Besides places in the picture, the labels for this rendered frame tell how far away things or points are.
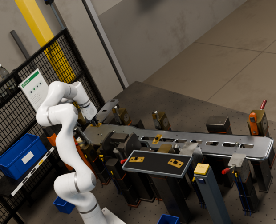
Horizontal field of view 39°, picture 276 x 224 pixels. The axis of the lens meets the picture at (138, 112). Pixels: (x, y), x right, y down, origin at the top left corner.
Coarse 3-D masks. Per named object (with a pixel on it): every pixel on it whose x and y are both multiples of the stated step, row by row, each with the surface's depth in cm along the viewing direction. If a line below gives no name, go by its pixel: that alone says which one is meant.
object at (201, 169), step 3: (198, 165) 188; (201, 165) 187; (204, 165) 186; (207, 165) 186; (195, 168) 187; (198, 168) 186; (201, 168) 185; (204, 168) 185; (207, 168) 185; (195, 171) 185; (198, 171) 185; (201, 171) 184; (204, 171) 183; (204, 174) 183
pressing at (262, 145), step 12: (84, 132) 282; (96, 132) 276; (108, 132) 270; (120, 132) 265; (132, 132) 259; (144, 132) 254; (156, 132) 249; (168, 132) 245; (180, 132) 240; (192, 132) 236; (204, 132) 232; (96, 144) 263; (156, 144) 239; (180, 144) 231; (204, 144) 223; (240, 144) 212; (252, 144) 209; (264, 144) 206; (216, 156) 213; (228, 156) 208; (252, 156) 202; (264, 156) 199
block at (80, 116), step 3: (78, 114) 294; (81, 114) 292; (78, 117) 290; (81, 117) 288; (78, 120) 290; (81, 120) 288; (84, 120) 290; (81, 123) 290; (84, 123) 290; (87, 123) 293; (90, 123) 296; (81, 126) 294; (84, 126) 292; (84, 129) 295
